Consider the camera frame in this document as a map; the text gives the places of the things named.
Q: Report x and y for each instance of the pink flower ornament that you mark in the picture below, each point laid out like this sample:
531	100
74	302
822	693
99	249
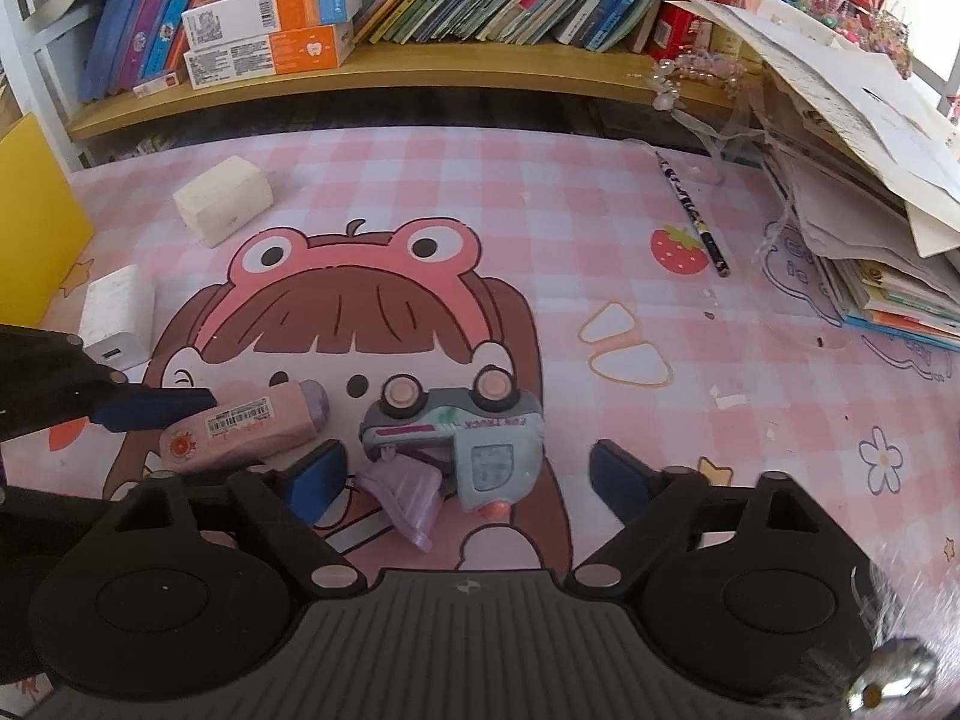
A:
847	15

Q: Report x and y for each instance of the pink checked cartoon mat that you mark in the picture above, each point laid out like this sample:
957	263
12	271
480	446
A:
525	240

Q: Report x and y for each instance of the small red and white box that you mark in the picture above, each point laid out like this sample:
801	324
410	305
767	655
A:
157	82

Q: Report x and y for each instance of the white charger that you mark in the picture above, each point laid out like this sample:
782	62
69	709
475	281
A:
112	311

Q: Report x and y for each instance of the pink tube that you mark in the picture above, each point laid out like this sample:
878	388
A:
240	420

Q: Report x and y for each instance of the cream eraser block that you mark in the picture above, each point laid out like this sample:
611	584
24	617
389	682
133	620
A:
223	199

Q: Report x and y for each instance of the clear bead ornament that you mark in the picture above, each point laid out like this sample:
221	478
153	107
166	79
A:
690	71

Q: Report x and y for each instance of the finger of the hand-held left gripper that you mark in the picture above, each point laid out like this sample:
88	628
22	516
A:
157	405
30	532

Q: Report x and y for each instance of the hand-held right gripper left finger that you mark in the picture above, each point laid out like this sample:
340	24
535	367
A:
319	484

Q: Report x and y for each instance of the stack of papers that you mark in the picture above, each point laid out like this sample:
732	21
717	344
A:
847	165

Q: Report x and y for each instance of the yellow cardboard box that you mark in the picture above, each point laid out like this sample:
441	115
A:
37	225

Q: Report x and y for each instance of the orange and white carton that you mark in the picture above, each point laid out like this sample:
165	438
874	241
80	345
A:
285	4
270	56

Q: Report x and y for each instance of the shiny metal ball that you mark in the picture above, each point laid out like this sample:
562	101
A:
892	679

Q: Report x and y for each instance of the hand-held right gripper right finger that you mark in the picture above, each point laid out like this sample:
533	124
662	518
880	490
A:
622	480

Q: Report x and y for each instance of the grey toy car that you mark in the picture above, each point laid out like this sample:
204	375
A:
457	442

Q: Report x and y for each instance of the white and wooden bookshelf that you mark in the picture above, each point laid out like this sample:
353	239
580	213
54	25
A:
375	67

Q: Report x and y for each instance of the dark patterned pencil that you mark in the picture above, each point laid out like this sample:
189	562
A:
694	217

